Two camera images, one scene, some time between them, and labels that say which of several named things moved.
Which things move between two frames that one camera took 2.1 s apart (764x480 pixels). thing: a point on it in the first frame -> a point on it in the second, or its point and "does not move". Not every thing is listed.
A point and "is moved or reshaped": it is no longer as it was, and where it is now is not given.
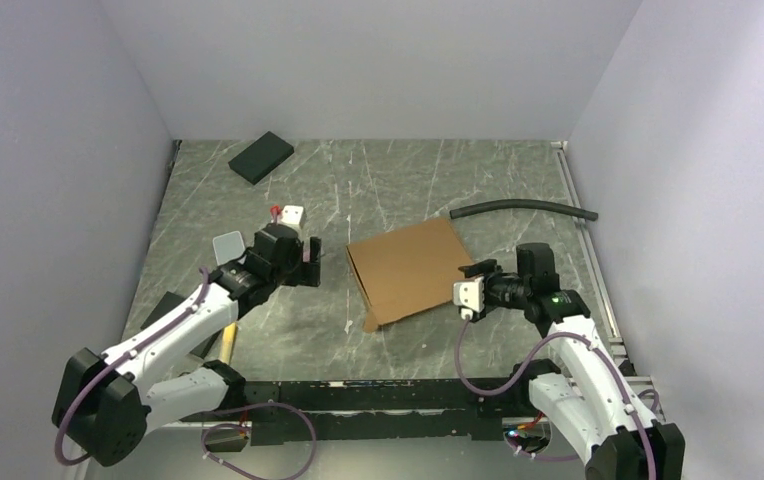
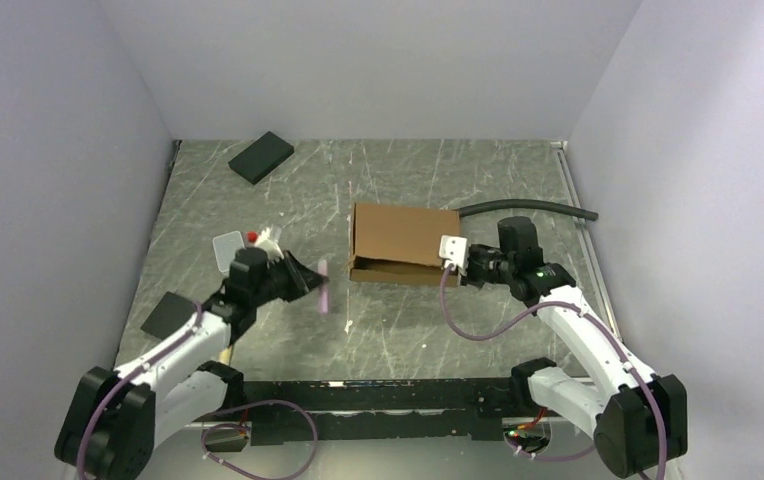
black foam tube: x=524 y=205 does not move
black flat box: x=261 y=157 does not move
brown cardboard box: x=408 y=270 is moved or reshaped
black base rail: x=281 y=413 does not move
